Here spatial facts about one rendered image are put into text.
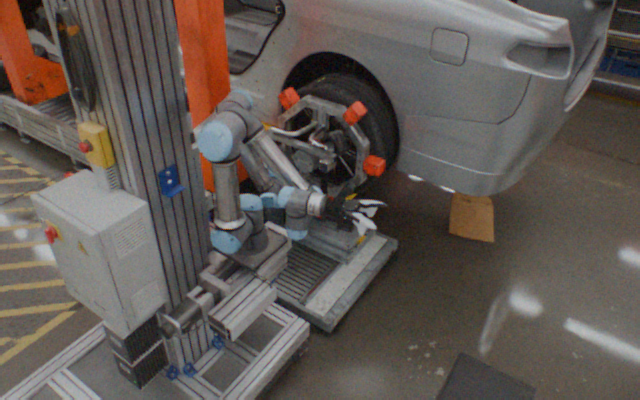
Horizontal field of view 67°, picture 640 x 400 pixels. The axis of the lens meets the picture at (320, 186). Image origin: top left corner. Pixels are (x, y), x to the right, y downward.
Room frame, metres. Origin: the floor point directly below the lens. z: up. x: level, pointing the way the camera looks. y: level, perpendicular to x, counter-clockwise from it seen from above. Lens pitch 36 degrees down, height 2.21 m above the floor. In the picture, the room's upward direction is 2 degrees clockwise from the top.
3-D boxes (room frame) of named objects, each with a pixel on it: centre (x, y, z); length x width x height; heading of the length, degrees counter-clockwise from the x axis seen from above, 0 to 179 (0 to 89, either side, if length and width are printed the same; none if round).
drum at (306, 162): (2.20, 0.04, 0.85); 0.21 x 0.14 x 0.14; 147
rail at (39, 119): (3.05, 1.63, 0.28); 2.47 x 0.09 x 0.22; 57
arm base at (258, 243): (1.52, 0.28, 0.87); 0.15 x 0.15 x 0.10
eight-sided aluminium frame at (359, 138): (2.26, 0.00, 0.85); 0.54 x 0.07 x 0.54; 57
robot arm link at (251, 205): (1.51, 0.29, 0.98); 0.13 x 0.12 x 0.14; 161
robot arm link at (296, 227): (1.32, 0.07, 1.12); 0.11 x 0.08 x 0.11; 161
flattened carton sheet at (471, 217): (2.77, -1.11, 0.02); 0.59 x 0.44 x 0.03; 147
